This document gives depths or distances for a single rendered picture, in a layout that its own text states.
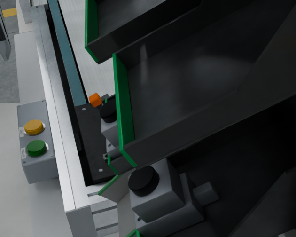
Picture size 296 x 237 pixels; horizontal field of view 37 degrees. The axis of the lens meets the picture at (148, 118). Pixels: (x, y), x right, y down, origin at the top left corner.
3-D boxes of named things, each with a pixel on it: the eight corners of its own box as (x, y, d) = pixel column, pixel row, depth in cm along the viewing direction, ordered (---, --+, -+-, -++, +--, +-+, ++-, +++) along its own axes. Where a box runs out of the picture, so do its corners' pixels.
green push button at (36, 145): (29, 161, 91) (26, 154, 90) (27, 148, 94) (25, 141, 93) (48, 156, 91) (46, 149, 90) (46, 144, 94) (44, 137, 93)
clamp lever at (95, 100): (108, 126, 90) (89, 102, 85) (106, 120, 92) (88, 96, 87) (123, 117, 90) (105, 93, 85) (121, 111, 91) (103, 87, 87)
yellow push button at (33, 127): (27, 139, 96) (24, 132, 95) (25, 128, 99) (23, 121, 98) (45, 135, 97) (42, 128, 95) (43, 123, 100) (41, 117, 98)
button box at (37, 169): (28, 185, 93) (20, 164, 89) (22, 124, 109) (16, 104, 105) (61, 177, 94) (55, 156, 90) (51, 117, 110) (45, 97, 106)
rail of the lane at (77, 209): (75, 245, 85) (64, 209, 78) (37, 34, 152) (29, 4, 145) (103, 237, 86) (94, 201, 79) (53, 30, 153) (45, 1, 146)
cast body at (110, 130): (119, 167, 54) (86, 132, 50) (117, 143, 57) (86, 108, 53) (179, 138, 52) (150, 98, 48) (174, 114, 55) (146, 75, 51)
